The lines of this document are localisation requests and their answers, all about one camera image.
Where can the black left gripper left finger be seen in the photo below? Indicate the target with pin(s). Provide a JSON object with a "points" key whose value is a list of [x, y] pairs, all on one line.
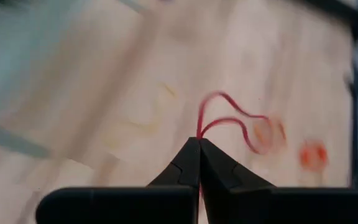
{"points": [[120, 208]]}

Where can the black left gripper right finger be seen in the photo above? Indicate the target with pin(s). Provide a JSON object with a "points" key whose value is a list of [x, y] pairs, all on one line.
{"points": [[291, 208]]}

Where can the red rubber band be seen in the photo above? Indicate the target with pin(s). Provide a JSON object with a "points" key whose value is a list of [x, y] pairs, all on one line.
{"points": [[225, 119]]}

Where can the black table edge rail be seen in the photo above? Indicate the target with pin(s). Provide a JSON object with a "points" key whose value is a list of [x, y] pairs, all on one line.
{"points": [[355, 140]]}

